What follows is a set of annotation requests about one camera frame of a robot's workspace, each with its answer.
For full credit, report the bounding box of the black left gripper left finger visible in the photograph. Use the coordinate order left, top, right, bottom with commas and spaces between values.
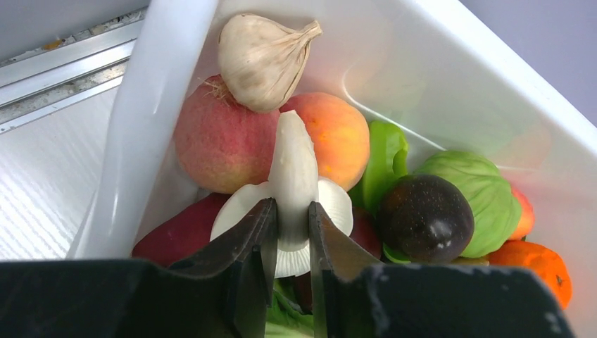
1, 199, 277, 337

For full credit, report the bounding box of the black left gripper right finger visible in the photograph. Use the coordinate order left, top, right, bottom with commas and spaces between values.
308, 202, 574, 337

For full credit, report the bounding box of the white eggshell piece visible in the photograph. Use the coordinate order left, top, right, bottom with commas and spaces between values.
210, 110, 353, 278

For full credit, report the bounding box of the white plastic food bin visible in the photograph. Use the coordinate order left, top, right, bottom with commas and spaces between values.
68, 1, 596, 337

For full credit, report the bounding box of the green lettuce leaf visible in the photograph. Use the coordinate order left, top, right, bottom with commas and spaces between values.
264, 278, 314, 338

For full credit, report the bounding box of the purple sweet potato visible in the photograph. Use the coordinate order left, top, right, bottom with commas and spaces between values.
132, 193, 230, 267

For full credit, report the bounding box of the dark purple mangosteen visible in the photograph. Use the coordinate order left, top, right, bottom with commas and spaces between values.
376, 174, 475, 263

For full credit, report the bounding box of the pink apple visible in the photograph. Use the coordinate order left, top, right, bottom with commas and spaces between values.
173, 75, 280, 194

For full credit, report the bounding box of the green pepper piece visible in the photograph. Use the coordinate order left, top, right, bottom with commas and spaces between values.
348, 120, 409, 215

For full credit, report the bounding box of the orange peach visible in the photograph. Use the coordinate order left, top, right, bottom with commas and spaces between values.
281, 92, 370, 191

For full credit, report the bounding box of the green cabbage ball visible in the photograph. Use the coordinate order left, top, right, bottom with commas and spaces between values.
414, 150, 522, 258

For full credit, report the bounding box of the peach fruit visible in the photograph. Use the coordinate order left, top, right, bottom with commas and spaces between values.
508, 187, 535, 240

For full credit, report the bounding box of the orange tangerine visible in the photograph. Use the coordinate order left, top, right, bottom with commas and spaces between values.
488, 240, 572, 309

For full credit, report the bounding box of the white garlic bulb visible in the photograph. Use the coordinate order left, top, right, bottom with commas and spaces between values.
218, 13, 322, 113

